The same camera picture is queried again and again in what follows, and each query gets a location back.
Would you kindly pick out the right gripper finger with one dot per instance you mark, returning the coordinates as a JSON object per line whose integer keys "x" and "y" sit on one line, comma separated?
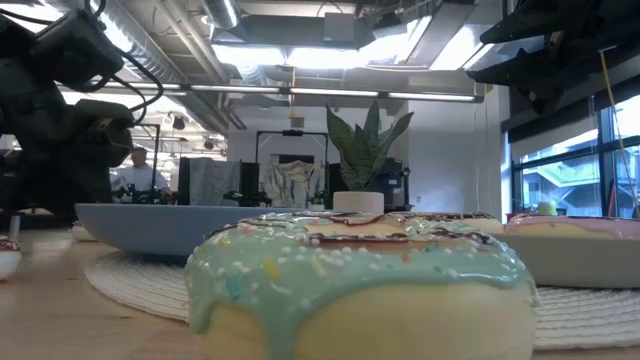
{"x": 550, "y": 22}
{"x": 530, "y": 67}

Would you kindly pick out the pink glazed donut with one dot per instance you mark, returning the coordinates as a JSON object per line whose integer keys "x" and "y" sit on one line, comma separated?
{"x": 575, "y": 227}

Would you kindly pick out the white glazed chocolate drizzle donut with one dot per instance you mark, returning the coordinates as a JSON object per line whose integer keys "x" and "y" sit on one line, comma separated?
{"x": 475, "y": 225}

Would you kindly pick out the mint glazed chocolate drizzle donut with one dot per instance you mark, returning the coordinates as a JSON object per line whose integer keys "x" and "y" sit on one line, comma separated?
{"x": 350, "y": 285}

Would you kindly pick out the person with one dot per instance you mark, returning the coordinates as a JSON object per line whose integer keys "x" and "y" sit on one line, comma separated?
{"x": 142, "y": 175}

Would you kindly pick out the blue plate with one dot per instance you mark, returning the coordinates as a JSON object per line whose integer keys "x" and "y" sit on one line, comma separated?
{"x": 150, "y": 227}

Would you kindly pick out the green cup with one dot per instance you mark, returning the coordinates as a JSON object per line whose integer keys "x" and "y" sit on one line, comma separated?
{"x": 547, "y": 209}

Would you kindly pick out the grey cloth panel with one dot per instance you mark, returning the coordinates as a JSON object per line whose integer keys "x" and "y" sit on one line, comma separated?
{"x": 215, "y": 180}

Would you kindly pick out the white woven round placemat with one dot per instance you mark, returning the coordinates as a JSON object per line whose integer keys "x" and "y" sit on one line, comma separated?
{"x": 140, "y": 285}
{"x": 585, "y": 320}

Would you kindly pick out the green snake plant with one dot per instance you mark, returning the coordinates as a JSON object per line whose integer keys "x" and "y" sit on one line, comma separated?
{"x": 362, "y": 155}

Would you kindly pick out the beige plate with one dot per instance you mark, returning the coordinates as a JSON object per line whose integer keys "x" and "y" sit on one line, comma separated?
{"x": 575, "y": 260}

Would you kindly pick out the long ceiling light bar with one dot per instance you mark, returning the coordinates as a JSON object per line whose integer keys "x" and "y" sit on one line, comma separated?
{"x": 330, "y": 92}

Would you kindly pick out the white plant pot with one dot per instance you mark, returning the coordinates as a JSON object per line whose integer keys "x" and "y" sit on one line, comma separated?
{"x": 358, "y": 202}

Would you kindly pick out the white garment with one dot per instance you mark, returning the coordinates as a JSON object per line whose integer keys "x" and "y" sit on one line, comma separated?
{"x": 292, "y": 182}

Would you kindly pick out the black metal frame rig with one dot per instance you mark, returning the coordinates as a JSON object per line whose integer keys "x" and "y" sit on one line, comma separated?
{"x": 292, "y": 133}
{"x": 157, "y": 150}

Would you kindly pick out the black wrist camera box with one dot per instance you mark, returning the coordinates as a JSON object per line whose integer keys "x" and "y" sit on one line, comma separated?
{"x": 75, "y": 50}

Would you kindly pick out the silver spiral air duct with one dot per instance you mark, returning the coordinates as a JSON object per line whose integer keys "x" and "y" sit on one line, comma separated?
{"x": 222, "y": 12}

